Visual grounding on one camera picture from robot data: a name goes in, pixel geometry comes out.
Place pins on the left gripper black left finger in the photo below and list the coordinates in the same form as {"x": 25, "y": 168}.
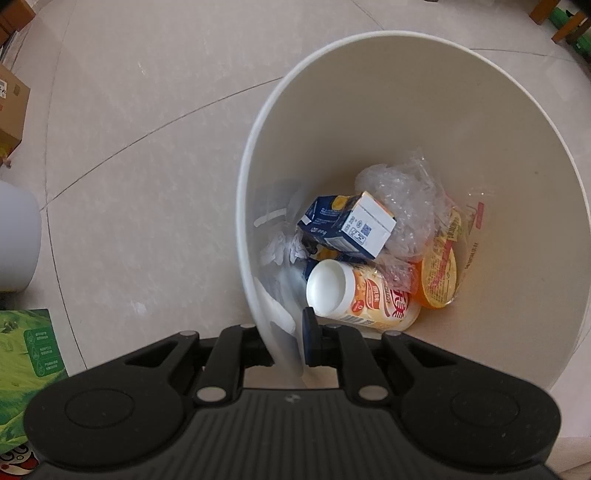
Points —
{"x": 208, "y": 371}

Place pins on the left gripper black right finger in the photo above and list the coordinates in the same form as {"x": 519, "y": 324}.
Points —
{"x": 382, "y": 369}

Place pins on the white paper ball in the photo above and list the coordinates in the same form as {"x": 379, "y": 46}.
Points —
{"x": 283, "y": 248}

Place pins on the white round trash bin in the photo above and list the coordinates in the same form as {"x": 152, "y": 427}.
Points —
{"x": 376, "y": 97}

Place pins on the orange yellow milk tea cup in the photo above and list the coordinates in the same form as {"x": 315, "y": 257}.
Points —
{"x": 359, "y": 295}

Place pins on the yellow round lid cup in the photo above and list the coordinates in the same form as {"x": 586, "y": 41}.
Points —
{"x": 437, "y": 275}

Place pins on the blue milk carton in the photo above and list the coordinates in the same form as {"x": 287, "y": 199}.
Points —
{"x": 320, "y": 253}

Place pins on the clear snack wrapper red print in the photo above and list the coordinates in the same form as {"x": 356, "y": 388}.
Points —
{"x": 464, "y": 232}

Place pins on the clear crumpled plastic bag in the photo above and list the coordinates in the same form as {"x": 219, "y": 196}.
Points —
{"x": 415, "y": 196}

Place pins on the green printed box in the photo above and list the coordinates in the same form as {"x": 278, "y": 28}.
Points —
{"x": 30, "y": 360}

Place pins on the red patterned item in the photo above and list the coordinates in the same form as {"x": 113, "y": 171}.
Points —
{"x": 18, "y": 463}

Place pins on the brown cardboard box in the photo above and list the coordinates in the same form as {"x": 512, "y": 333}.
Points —
{"x": 13, "y": 105}

